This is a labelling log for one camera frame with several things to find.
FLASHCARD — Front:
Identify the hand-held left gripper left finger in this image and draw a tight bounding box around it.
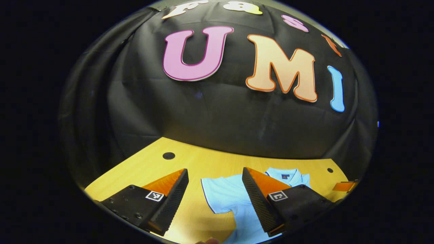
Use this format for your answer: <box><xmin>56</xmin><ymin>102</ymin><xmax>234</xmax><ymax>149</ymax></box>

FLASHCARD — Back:
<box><xmin>100</xmin><ymin>168</ymin><xmax>190</xmax><ymax>237</ymax></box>

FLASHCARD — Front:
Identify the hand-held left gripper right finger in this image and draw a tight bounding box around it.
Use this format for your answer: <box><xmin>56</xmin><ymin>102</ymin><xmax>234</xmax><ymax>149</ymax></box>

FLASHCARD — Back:
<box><xmin>241</xmin><ymin>166</ymin><xmax>336</xmax><ymax>238</ymax></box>

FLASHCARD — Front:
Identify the light blue T-shirt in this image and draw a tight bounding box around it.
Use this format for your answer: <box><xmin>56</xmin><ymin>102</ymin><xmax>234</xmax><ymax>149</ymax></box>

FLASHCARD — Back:
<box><xmin>201</xmin><ymin>167</ymin><xmax>312</xmax><ymax>244</ymax></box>

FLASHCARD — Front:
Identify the black backdrop cloth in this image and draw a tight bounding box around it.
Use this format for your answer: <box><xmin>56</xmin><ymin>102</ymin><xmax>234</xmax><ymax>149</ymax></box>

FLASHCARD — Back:
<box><xmin>58</xmin><ymin>0</ymin><xmax>379</xmax><ymax>190</ymax></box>

